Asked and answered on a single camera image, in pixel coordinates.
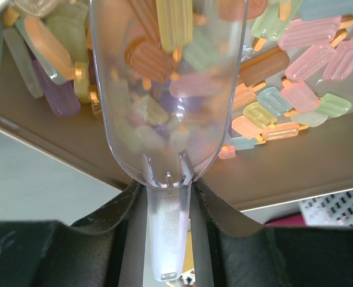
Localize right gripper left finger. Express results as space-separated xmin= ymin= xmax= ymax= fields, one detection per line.
xmin=0 ymin=182 xmax=143 ymax=286

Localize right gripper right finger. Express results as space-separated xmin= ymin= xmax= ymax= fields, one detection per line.
xmin=191 ymin=180 xmax=353 ymax=286

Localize gold tin pastel gummies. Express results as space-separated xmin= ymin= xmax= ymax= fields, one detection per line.
xmin=0 ymin=0 xmax=353 ymax=212

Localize clear plastic scoop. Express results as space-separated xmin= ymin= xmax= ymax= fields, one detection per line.
xmin=90 ymin=1 xmax=250 ymax=282

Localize gold tin wrapped candies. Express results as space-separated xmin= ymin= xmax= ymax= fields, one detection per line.
xmin=166 ymin=231 xmax=196 ymax=287

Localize pink cloth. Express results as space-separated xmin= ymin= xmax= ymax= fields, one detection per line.
xmin=265 ymin=213 xmax=306 ymax=227

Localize grey plastic basket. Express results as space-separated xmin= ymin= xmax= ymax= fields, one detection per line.
xmin=299 ymin=190 xmax=353 ymax=227

